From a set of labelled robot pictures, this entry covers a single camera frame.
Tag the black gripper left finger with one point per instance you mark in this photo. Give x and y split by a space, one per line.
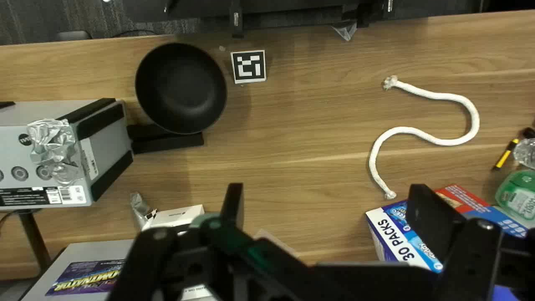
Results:
235 202

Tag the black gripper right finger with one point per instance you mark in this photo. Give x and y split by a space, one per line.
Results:
462 251

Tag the blue 30 packs carton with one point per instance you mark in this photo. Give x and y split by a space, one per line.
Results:
395 236

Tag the white phone box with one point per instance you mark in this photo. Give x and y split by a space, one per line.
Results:
176 216

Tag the grey black appliance box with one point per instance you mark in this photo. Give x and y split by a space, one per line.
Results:
101 151

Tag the grey Dominator box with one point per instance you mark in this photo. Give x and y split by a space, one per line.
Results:
84 273

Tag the black flat pan stand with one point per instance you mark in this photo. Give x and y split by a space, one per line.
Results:
168 142

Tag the yellow black pen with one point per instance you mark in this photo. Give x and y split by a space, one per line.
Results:
506 156

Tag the black round pan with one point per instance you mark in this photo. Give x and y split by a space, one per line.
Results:
181 89

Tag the black white fiducial tag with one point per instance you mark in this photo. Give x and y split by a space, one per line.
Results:
248 67

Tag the crumpled aluminium foil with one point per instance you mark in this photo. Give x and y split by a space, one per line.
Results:
52 147

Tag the clear plastic scrap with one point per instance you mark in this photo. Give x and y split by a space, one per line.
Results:
345 30

